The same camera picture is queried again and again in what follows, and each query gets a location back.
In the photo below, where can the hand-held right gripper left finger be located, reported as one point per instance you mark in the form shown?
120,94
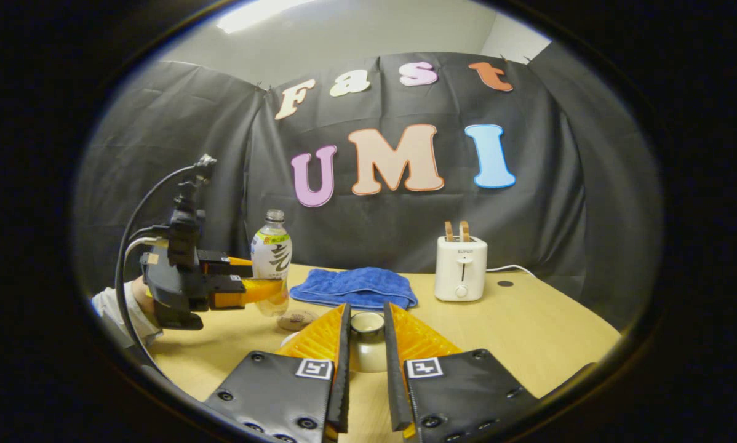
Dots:
342,381

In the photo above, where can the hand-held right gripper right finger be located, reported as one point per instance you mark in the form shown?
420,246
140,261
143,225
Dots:
393,381

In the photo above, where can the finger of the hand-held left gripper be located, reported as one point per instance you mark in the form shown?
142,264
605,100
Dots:
224,263
233,291

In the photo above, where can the clear plastic water bottle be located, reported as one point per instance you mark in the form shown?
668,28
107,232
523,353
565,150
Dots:
272,252

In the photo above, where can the round cork coaster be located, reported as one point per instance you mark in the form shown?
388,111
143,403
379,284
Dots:
298,320

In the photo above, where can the blue towel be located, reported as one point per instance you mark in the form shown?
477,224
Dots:
356,286

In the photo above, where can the white toaster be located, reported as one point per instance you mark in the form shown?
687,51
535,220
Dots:
461,267

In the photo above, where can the toast slice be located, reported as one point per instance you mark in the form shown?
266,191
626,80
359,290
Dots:
464,231
450,231

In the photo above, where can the black backdrop cloth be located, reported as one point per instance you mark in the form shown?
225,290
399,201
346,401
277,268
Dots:
559,184

